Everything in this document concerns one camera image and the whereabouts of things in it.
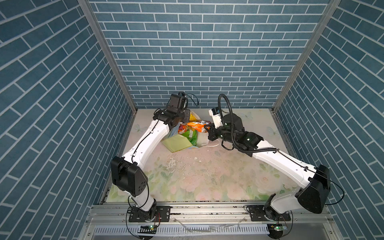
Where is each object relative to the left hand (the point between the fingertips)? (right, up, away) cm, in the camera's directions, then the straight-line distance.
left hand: (185, 112), depth 82 cm
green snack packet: (+3, -14, +7) cm, 16 cm away
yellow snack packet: (+4, -3, +2) cm, 5 cm away
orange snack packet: (+6, -7, -9) cm, 13 cm away
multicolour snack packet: (-2, -9, +7) cm, 12 cm away
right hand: (+10, -6, -8) cm, 14 cm away
